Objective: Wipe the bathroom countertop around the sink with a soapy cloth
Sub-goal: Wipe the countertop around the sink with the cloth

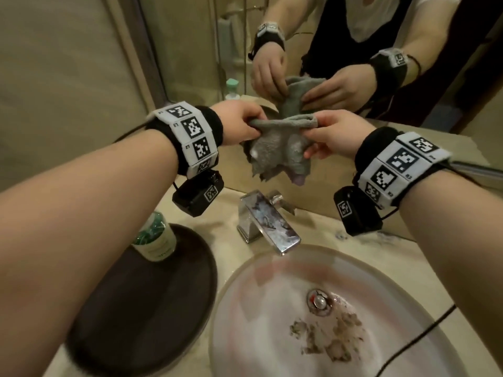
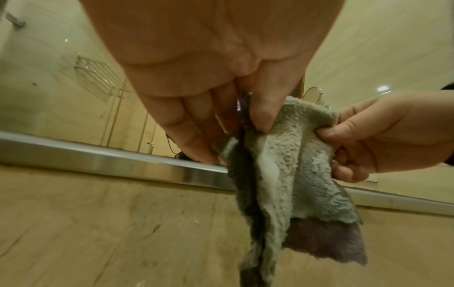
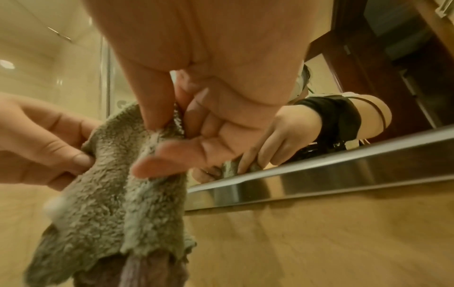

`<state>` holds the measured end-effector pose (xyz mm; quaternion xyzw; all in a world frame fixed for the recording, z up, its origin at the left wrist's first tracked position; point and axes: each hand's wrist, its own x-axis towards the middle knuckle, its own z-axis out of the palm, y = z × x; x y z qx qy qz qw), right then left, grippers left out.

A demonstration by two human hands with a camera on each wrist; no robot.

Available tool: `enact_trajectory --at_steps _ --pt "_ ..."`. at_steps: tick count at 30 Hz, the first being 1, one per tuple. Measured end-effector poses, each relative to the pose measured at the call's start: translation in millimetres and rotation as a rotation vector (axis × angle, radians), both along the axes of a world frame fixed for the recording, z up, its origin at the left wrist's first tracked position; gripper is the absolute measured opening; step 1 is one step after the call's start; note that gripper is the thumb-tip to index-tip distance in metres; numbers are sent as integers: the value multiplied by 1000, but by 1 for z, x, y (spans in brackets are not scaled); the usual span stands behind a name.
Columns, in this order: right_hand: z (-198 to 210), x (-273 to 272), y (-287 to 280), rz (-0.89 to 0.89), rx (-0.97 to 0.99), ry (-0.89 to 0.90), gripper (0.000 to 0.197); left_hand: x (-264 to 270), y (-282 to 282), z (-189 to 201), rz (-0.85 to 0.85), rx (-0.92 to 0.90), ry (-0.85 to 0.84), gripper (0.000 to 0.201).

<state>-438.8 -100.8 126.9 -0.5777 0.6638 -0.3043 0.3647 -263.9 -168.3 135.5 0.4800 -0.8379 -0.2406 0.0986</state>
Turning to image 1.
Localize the person's left hand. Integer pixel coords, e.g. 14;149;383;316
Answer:
211;100;269;147

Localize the person's right hand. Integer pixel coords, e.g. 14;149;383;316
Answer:
301;109;376;160

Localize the grey cloth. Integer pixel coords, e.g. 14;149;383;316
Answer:
243;115;319;187

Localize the person's left forearm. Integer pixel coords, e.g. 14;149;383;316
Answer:
0;129;182;377

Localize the person's right forearm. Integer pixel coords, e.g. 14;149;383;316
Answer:
396;168;503;352

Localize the black wristband with marker tiles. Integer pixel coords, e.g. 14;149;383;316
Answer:
353;126;453;212
146;101;225;180

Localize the chrome faucet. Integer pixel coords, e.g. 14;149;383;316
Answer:
237;190;302;257

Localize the white bottle with green label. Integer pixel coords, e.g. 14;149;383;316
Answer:
131;210;178;263

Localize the metal drain stopper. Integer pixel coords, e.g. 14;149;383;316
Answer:
306;288;335;317

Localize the brown dirt residue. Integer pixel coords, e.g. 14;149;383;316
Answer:
289;312;364;364

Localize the white sink basin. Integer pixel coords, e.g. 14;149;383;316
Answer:
208;243;469;377

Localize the dark brown round tray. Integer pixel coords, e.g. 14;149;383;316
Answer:
66;223;219;377

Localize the wall mirror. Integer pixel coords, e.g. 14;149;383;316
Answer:
135;0;503;240

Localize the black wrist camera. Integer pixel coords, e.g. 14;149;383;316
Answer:
172;170;225;217
333;186;384;237

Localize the black cable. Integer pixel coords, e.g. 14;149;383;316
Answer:
113;121;158;144
374;304;457;377

